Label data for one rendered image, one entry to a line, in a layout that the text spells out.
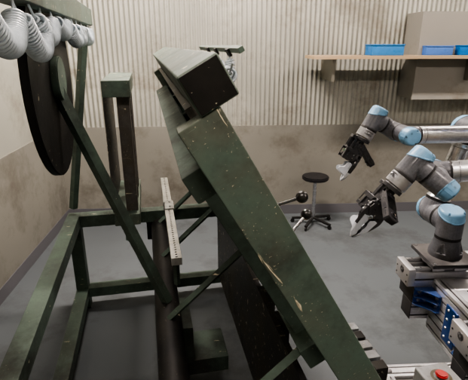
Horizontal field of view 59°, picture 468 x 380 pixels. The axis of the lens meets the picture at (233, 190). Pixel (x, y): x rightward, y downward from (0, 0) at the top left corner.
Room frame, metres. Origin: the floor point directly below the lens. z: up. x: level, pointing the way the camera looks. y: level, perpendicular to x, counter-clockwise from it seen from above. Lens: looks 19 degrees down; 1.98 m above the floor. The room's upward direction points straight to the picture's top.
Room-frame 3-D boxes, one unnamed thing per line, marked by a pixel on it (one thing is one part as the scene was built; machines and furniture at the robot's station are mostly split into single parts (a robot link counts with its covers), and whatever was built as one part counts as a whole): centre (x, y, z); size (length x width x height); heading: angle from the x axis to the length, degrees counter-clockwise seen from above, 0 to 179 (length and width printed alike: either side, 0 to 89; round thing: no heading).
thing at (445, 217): (1.78, -1.00, 1.20); 0.13 x 0.12 x 0.14; 8
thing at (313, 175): (4.50, -0.92, 0.29); 0.49 x 0.47 x 0.59; 97
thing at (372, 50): (4.51, -1.55, 1.93); 0.34 x 0.23 x 0.11; 93
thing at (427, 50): (4.54, -2.08, 1.92); 0.29 x 0.20 x 0.10; 93
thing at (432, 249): (1.78, -1.01, 1.09); 0.15 x 0.15 x 0.10
